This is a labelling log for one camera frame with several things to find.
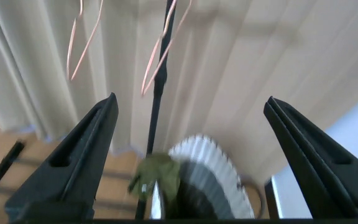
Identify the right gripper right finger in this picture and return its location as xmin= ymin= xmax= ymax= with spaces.
xmin=262 ymin=95 xmax=358 ymax=218

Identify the white laundry basket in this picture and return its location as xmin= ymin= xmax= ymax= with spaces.
xmin=149 ymin=134 xmax=266 ymax=220

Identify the black clothes rack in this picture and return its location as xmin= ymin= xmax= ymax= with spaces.
xmin=0 ymin=0 xmax=179 ymax=220

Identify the pink clothes hanger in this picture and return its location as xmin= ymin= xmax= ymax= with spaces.
xmin=140 ymin=0 xmax=194 ymax=97
xmin=66 ymin=0 xmax=105 ymax=82

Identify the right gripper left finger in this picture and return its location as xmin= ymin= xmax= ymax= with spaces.
xmin=4 ymin=92 xmax=120 ymax=220

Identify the green garment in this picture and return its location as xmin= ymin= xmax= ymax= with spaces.
xmin=127 ymin=152 xmax=182 ymax=203

